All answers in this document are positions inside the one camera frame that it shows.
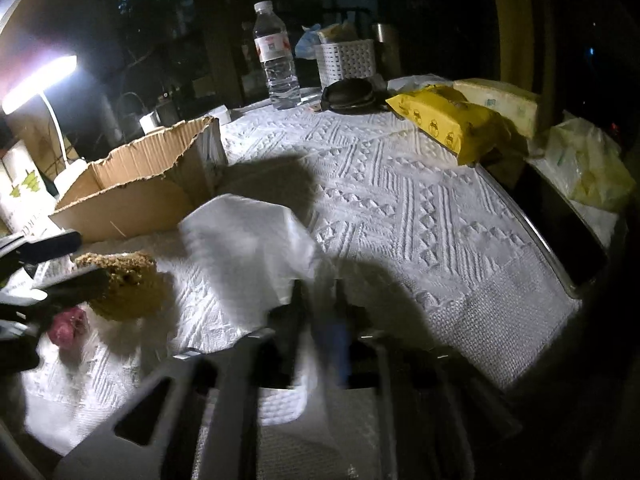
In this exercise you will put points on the clear plastic water bottle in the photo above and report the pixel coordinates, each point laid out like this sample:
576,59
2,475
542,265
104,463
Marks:
275,55

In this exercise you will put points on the white charger block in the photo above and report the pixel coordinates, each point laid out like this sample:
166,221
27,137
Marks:
149,122

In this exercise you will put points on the metal flask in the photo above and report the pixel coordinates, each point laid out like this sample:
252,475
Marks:
386,47

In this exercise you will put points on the yellow brown sponge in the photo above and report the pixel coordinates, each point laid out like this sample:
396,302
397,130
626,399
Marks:
132,285

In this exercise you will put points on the yellow wet wipes packet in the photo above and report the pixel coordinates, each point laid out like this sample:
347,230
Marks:
445,120

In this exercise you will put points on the blue plastic bag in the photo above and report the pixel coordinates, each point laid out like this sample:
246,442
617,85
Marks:
306,40

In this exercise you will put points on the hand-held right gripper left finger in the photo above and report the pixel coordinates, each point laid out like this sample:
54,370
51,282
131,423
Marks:
286,342

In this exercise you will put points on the white desk lamp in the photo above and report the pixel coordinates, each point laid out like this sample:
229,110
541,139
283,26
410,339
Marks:
45,85

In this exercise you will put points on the pink soft ball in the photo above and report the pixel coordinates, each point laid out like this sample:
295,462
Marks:
67,327

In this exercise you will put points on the white paper tissue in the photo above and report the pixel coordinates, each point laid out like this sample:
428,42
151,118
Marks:
240,255

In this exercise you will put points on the white woven plastic basket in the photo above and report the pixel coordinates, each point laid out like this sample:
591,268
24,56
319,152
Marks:
345,62

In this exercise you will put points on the pale tissue pack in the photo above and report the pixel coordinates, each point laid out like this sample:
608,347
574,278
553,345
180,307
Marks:
500,100

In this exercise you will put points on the white printed carton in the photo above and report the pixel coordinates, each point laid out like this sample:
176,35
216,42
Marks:
22,195

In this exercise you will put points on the black pouch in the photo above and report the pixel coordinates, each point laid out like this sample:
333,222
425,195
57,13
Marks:
350,94

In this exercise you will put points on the yellowish plastic bag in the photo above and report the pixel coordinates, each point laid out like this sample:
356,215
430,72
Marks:
590,165

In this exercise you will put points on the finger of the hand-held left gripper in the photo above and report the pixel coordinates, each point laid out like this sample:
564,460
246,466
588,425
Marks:
80,285
55,244

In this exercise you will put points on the torn cardboard box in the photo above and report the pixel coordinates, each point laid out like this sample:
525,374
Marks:
145,185

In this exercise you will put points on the white textured tablecloth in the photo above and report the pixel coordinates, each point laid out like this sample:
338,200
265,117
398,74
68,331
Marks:
390,220

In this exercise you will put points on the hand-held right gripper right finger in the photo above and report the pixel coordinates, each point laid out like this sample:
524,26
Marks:
341,342

